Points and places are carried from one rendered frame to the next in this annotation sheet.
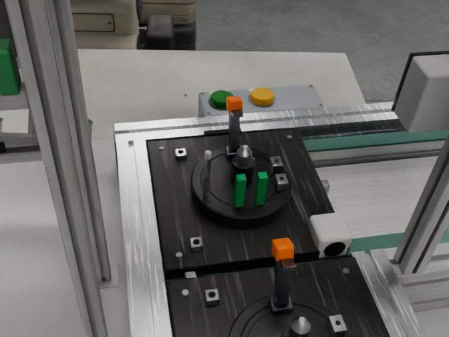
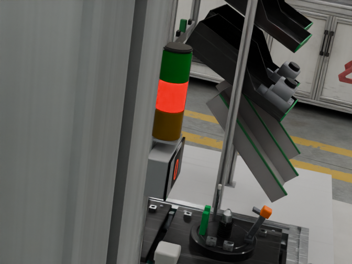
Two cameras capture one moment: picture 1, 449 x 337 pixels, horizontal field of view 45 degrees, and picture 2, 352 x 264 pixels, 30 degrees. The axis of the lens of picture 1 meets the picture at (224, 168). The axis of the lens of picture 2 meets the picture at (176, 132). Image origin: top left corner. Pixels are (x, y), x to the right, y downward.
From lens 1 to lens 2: 1.48 m
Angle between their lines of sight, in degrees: 91
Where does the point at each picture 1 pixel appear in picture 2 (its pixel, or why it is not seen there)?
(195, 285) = (163, 209)
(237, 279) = (158, 220)
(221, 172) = (233, 231)
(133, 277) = (182, 202)
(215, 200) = (211, 222)
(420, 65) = not seen: hidden behind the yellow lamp
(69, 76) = (232, 105)
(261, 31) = not seen: outside the picture
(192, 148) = (268, 240)
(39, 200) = not seen: hidden behind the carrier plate
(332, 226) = (167, 247)
